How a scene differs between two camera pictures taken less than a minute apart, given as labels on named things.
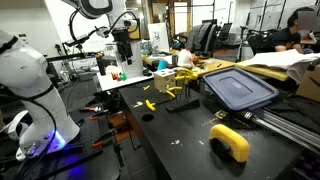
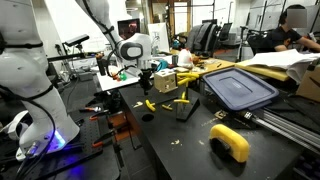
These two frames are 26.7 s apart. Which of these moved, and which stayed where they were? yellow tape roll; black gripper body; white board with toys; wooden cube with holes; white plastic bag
Moved: black gripper body
Stayed: white plastic bag; white board with toys; wooden cube with holes; yellow tape roll
